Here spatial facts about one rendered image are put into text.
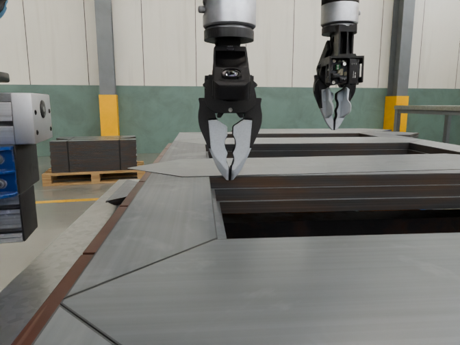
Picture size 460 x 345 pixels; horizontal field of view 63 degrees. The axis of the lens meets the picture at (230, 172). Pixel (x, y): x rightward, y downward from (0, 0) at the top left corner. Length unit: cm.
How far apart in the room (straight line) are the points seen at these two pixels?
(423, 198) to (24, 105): 68
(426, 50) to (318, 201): 932
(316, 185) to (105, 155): 444
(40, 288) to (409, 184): 61
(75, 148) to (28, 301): 433
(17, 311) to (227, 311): 48
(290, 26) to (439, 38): 353
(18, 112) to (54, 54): 705
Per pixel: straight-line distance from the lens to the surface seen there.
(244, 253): 28
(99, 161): 495
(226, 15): 54
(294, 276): 25
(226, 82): 45
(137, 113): 761
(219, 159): 54
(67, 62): 775
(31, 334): 30
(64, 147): 498
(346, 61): 83
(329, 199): 59
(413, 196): 65
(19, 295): 71
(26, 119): 76
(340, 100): 87
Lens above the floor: 98
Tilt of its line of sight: 10 degrees down
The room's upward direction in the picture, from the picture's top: straight up
